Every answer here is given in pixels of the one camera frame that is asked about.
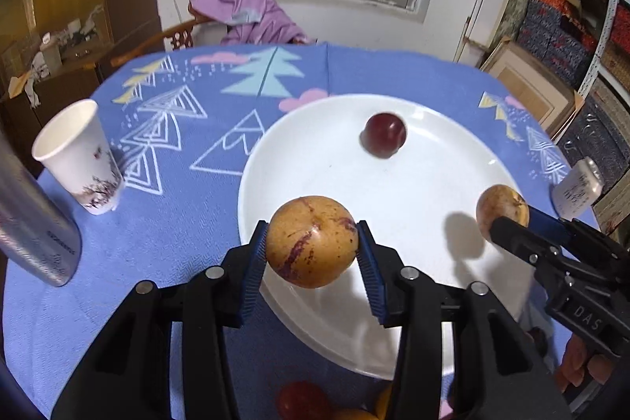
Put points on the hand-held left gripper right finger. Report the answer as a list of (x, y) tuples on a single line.
[(370, 272)]

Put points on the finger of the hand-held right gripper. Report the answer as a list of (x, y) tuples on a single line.
[(521, 243), (549, 223)]

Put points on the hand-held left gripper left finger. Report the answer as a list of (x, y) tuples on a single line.
[(253, 275)]

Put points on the small yellow purple-striped melon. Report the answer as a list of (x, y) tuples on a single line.
[(499, 206)]

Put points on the large yellow purple-striped melon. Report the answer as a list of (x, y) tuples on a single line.
[(312, 243)]

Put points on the white oval plate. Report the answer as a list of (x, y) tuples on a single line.
[(320, 164)]

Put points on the person's right hand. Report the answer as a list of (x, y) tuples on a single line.
[(581, 366)]

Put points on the small white plastic bottle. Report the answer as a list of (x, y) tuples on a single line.
[(577, 191)]

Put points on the blue printed tablecloth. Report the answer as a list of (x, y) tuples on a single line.
[(197, 213)]

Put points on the small orange tangerine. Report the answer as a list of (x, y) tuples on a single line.
[(385, 400)]

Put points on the red tomato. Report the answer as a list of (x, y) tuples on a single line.
[(301, 403)]

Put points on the dark red plum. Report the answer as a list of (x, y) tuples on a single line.
[(385, 135)]

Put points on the wooden picture frames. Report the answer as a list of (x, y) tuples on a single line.
[(526, 83)]

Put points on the stack of patterned boxes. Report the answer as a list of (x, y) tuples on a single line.
[(556, 31)]

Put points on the white paper cup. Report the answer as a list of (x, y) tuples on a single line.
[(78, 164)]

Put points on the silver metal bottle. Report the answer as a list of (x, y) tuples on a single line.
[(29, 223)]

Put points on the wooden chair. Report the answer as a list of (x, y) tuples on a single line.
[(147, 43)]

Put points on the purple cloth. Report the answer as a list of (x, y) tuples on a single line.
[(261, 14)]

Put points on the wooden cabinet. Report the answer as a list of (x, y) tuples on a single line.
[(74, 6)]

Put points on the white metal rack post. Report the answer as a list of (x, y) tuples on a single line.
[(600, 36)]

